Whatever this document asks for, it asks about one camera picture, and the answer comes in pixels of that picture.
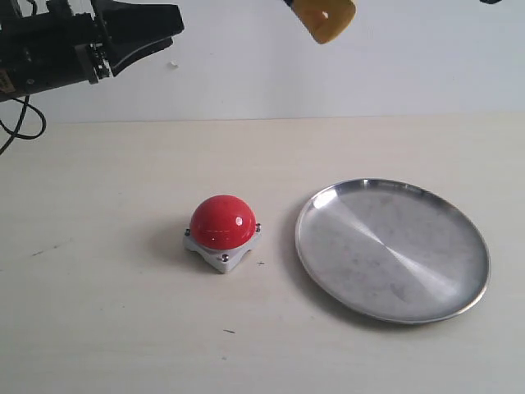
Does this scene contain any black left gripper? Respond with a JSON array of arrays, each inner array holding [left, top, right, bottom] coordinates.
[[1, 1, 185, 101]]

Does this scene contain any yellow black claw hammer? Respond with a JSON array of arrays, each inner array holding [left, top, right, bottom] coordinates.
[[285, 0, 356, 44]]

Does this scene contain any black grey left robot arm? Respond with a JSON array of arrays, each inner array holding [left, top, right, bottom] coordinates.
[[1, 1, 185, 101]]

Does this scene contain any red dome push button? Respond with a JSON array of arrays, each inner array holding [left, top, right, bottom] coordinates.
[[183, 195, 262, 274]]

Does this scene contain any round stainless steel plate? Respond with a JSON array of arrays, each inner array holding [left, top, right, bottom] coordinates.
[[294, 178, 491, 325]]

